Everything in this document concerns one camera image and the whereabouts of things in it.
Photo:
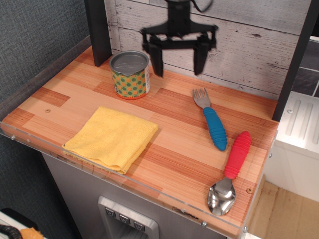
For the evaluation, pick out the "dark post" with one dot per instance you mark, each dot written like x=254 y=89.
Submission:
x=98 y=29
x=302 y=43

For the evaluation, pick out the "grey toy fridge front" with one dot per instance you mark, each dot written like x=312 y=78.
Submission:
x=81 y=191

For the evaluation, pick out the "red handled spoon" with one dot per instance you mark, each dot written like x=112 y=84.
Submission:
x=222 y=194

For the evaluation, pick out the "dark left post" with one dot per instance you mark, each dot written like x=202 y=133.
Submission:
x=98 y=29

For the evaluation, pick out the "dark right post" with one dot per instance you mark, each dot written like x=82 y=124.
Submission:
x=302 y=43

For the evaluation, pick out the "green orange dotted can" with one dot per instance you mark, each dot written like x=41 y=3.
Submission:
x=130 y=74

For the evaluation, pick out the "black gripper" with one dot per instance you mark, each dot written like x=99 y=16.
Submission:
x=179 y=24

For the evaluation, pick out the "yellow folded cloth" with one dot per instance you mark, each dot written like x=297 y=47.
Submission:
x=112 y=139

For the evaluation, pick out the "white toy sink unit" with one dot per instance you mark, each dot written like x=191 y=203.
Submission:
x=293 y=162

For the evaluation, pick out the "blue handled fork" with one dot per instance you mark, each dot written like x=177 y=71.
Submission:
x=215 y=126

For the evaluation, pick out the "silver dispenser panel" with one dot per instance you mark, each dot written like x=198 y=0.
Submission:
x=124 y=223

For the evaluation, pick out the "clear acrylic edge guard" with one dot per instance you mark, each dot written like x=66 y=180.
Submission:
x=179 y=205

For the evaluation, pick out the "orange black object corner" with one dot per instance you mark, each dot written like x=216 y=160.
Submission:
x=14 y=225

